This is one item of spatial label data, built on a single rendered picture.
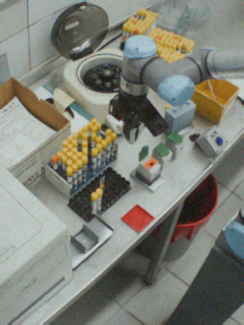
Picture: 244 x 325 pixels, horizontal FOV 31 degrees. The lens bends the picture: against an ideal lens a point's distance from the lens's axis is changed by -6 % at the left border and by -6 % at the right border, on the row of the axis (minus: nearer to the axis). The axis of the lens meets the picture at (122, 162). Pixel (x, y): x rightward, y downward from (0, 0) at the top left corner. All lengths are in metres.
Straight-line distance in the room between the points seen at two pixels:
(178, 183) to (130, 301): 0.88
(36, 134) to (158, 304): 1.08
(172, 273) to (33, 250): 1.36
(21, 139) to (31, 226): 0.50
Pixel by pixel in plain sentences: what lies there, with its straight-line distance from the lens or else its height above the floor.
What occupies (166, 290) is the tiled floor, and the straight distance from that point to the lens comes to 2.15.
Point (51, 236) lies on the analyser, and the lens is 0.92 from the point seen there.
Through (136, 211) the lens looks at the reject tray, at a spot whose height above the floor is 0.88.
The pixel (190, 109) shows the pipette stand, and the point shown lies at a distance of 1.44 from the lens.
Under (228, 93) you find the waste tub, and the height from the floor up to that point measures 0.92.
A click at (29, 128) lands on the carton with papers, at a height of 0.94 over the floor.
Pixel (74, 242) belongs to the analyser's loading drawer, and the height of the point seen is 0.93.
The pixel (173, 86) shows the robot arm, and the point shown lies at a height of 1.31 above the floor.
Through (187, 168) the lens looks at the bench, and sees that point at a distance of 1.41.
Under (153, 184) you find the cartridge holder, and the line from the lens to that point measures 1.34.
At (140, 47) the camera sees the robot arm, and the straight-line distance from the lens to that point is 1.04.
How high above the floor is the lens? 1.99
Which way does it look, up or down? 53 degrees down
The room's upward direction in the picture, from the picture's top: 7 degrees clockwise
